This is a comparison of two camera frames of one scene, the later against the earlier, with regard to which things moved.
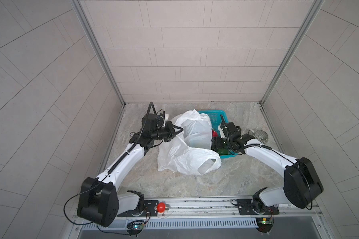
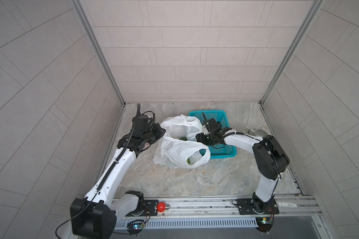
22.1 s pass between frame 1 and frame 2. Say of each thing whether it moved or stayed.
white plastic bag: moved
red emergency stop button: stayed
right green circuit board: stayed
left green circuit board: stayed
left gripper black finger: moved
